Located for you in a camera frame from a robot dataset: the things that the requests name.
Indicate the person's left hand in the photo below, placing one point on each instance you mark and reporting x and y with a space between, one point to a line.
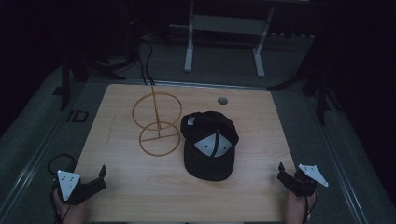
72 214

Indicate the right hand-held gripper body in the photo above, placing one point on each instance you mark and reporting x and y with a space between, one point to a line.
301 183

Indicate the grey round table grommet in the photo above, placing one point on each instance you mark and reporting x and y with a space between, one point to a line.
222 100

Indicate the black and white baseball cap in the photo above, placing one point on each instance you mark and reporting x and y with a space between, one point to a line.
209 146

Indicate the black tripod stand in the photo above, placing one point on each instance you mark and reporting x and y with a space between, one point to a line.
66 84
320 93

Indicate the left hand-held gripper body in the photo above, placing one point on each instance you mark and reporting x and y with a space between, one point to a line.
81 190

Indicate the person's right hand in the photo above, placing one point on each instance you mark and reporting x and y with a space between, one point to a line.
295 209

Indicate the white metal desk frame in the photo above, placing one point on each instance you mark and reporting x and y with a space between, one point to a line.
229 25

